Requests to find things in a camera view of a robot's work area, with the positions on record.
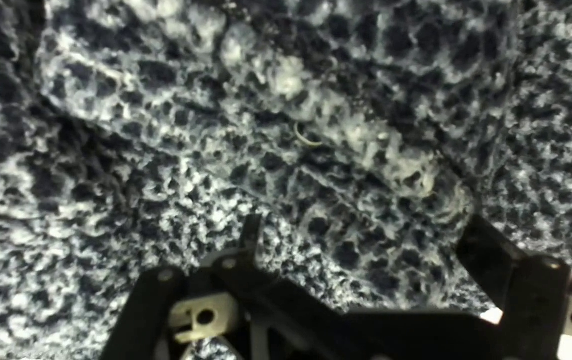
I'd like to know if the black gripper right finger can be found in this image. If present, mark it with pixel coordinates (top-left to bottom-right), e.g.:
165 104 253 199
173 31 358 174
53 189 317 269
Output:
456 215 572 360

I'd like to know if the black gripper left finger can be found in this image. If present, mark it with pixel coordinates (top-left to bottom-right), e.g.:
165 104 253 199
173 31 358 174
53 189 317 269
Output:
100 215 402 360

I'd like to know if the dark blue knitted blanket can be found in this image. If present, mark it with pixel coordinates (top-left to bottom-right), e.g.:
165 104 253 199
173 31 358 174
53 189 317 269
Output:
0 0 572 360

